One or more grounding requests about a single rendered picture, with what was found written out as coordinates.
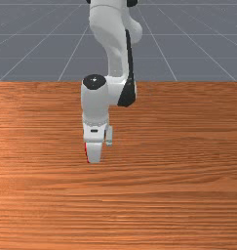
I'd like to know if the red cube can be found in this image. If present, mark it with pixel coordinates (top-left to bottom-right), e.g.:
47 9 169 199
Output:
85 143 91 164

